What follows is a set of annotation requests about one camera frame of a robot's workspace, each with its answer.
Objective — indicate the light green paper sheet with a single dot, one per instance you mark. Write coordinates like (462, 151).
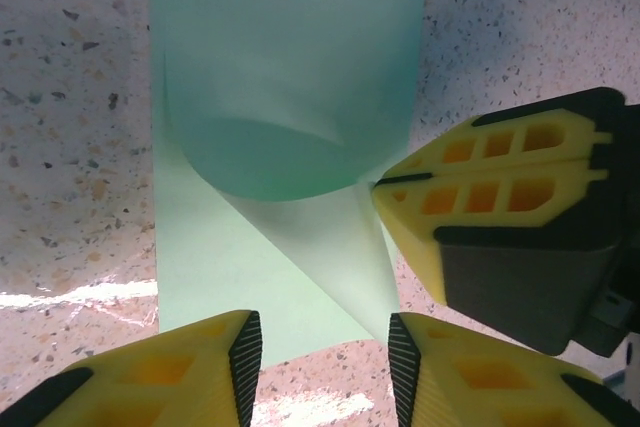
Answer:
(280, 47)

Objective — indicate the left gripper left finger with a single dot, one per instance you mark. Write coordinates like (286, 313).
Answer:
(150, 387)

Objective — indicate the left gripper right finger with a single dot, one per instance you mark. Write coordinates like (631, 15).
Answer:
(475, 387)

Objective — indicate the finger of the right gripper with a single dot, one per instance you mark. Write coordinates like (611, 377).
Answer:
(475, 197)
(500, 147)

